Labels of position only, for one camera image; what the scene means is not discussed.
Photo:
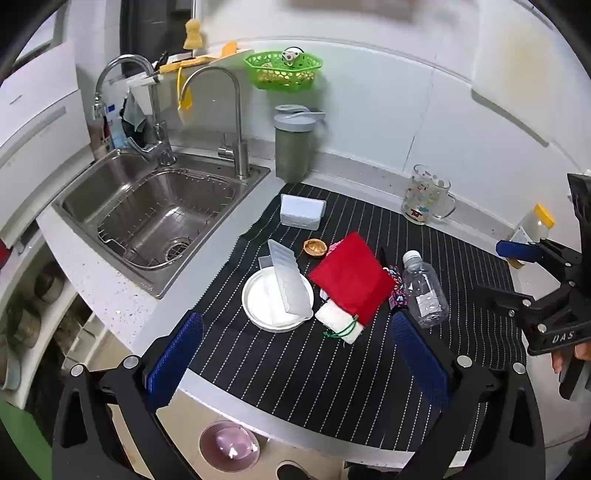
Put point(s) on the person's right hand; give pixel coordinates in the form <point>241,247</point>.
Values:
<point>557,362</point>

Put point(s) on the stainless steel sink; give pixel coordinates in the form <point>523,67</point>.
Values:
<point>92,184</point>

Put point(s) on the yellow hanging cloth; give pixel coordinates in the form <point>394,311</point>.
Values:
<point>184,92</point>

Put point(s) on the clear plastic bottle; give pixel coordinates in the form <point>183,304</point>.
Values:
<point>422,295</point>

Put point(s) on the white folded towel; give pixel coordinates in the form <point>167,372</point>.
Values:
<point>332,318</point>

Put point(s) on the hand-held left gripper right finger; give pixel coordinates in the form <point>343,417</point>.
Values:
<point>418,360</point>

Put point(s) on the jar with yellow lid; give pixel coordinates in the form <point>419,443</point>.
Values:
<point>531,226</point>

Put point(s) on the colourful patterned wrapper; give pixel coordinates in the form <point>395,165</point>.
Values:
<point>397,295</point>

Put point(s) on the white storage rack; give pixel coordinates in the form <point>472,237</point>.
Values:
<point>41,323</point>

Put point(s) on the clear plastic ice tray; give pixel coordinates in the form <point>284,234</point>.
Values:
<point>288,286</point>

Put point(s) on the blue label bottle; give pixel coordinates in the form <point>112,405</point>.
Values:
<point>115,129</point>

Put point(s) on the red cloth pouch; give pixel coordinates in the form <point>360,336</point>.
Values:
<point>353,277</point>

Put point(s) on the pink trash bin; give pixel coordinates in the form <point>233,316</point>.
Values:
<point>228,445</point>

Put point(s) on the chrome pull-down faucet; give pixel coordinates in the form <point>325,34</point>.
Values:
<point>161,138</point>

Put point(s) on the black striped mat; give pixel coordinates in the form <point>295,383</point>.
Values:
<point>300,369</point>

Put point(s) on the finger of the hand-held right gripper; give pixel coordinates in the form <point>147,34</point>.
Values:
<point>508,297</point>
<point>517,249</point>

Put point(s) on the black and white toy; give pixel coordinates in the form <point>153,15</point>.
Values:
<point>292,57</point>

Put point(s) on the green plastic basket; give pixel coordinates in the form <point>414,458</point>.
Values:
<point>281,81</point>

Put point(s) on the person's dark shoe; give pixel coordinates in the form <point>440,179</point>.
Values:
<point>293,471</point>

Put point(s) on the brown walnut shell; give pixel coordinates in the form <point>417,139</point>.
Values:
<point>315,247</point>

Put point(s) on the green floor mat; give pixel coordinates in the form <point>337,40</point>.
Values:
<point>18,438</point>

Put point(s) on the white appliance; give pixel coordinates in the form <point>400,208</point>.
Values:
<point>32,138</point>

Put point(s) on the printed glass mug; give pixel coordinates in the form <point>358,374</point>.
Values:
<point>422,198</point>

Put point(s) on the chrome gooseneck faucet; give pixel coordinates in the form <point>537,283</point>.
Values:
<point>240,157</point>

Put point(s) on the grey rag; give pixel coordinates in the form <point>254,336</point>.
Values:
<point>135,113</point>

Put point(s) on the white plastic box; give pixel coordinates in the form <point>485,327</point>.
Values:
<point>300,210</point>

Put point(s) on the white round plate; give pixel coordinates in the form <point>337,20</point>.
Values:
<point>258,295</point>

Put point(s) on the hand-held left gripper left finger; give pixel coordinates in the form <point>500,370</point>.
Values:
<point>178,355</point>

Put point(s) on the yellow shelf tray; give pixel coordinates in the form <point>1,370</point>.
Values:
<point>203,59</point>

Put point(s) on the grey tumbler with lid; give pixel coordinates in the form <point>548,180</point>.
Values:
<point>292,152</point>

